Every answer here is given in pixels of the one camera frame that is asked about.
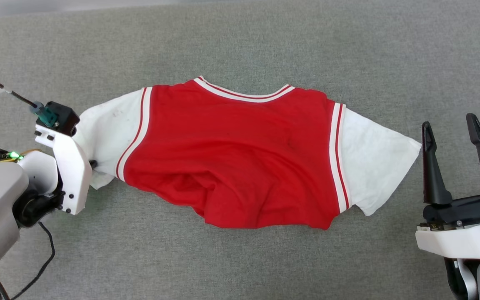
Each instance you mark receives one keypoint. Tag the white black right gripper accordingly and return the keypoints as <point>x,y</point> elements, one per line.
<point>465,239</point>

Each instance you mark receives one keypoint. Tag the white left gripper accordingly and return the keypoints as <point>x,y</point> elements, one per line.
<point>71,175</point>

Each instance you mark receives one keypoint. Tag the red and white jersey shirt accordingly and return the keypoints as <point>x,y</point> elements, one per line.
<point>231,158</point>

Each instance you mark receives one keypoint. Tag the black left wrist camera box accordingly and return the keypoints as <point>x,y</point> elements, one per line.
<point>63,116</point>

